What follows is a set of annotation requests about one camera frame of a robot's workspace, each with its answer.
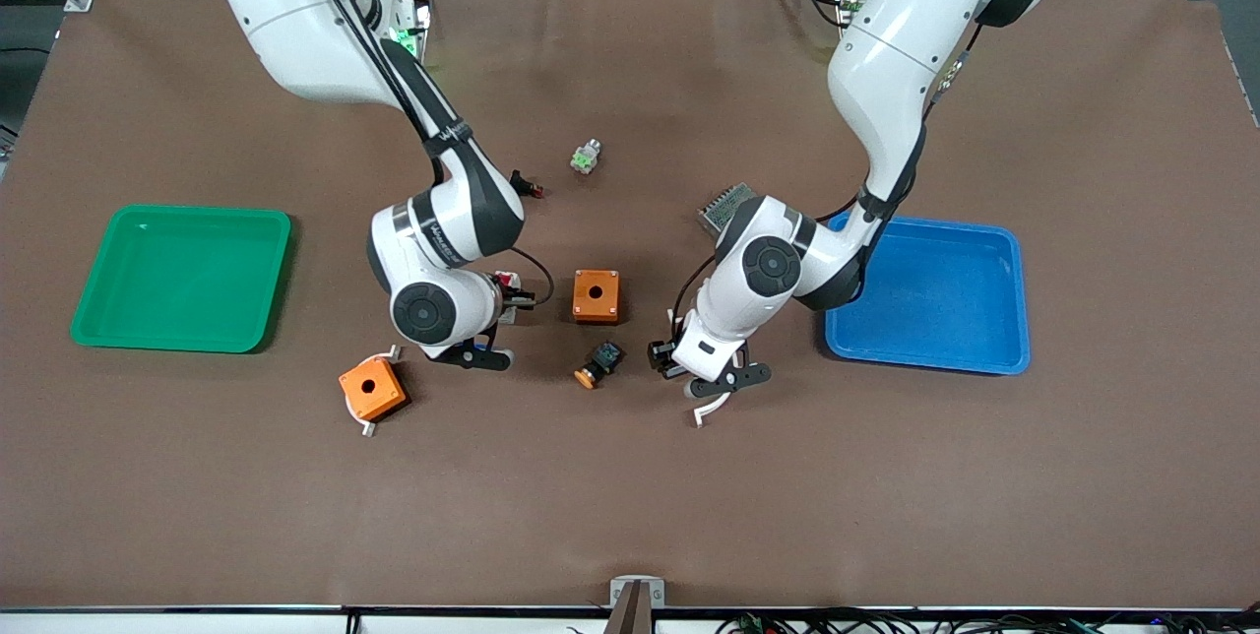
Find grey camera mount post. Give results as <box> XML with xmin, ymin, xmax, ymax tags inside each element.
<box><xmin>602</xmin><ymin>583</ymin><xmax>653</xmax><ymax>634</ymax></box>

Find blue plastic tray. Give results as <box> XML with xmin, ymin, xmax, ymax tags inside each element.
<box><xmin>825</xmin><ymin>213</ymin><xmax>1032</xmax><ymax>377</ymax></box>

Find brown table mat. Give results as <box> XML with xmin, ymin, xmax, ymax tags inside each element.
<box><xmin>0</xmin><ymin>0</ymin><xmax>1260</xmax><ymax>610</ymax></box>

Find green plastic tray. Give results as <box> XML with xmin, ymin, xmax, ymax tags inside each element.
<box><xmin>69</xmin><ymin>205</ymin><xmax>293</xmax><ymax>354</ymax></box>

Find grey metal mount bracket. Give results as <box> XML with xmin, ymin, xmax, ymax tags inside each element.
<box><xmin>609</xmin><ymin>576</ymin><xmax>666</xmax><ymax>608</ymax></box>

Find black cable bundle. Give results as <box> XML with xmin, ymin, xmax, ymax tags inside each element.
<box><xmin>717</xmin><ymin>608</ymin><xmax>1260</xmax><ymax>634</ymax></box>

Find white table edge rail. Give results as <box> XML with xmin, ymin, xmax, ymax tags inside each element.
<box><xmin>0</xmin><ymin>604</ymin><xmax>1260</xmax><ymax>634</ymax></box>

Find orange button box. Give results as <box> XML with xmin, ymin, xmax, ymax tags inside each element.
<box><xmin>338</xmin><ymin>356</ymin><xmax>410</xmax><ymax>422</ymax></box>
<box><xmin>572</xmin><ymin>269</ymin><xmax>622</xmax><ymax>325</ymax></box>

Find black orange-headed push button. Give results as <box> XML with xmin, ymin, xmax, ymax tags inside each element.
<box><xmin>573</xmin><ymin>340</ymin><xmax>624</xmax><ymax>390</ymax></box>

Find metal mesh power supply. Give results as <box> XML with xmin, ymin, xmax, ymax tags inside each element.
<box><xmin>697</xmin><ymin>182</ymin><xmax>760</xmax><ymax>233</ymax></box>

